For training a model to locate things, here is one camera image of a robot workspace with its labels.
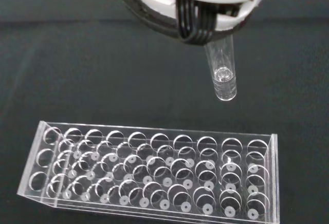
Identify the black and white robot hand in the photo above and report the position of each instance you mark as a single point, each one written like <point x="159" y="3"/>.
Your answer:
<point x="195" y="0"/>

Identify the clear acrylic test tube rack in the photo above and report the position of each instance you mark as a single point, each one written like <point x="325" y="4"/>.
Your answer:
<point x="154" y="172"/>

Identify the black bench cloth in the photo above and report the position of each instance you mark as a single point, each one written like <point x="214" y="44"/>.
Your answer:
<point x="77" y="67"/>

